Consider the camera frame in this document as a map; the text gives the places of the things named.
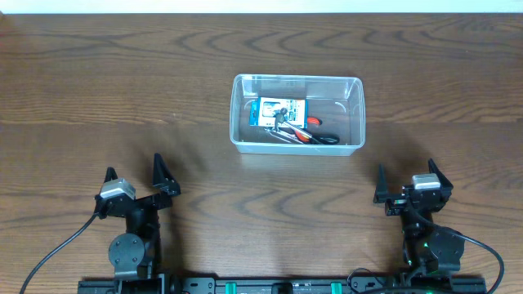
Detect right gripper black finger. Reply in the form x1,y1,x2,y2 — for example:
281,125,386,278
373,164,389,203
428,158,454,196

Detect red handled pliers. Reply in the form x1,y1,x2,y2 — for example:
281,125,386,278
294,117,322,143

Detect clear plastic container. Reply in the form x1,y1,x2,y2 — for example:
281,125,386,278
230,73,365,156

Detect silver wrench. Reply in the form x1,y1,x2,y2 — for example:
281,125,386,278
265,127,302,144

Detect blue screw box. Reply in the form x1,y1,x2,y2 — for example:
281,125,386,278
249,96,308,127

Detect small metal hammer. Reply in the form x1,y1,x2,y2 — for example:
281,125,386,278
272,106,341,146

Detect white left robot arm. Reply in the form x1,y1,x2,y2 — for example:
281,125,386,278
94,167,179,281

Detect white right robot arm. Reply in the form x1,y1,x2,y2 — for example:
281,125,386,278
156,160,466,293

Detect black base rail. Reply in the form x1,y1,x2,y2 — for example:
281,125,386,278
77,274,487,294

